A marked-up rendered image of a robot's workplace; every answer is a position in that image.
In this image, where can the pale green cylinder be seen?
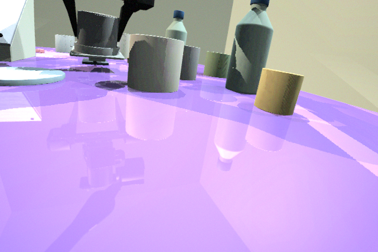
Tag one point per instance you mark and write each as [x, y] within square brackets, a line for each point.
[217, 64]

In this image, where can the beige cylinder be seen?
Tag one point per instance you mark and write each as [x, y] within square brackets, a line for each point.
[278, 91]

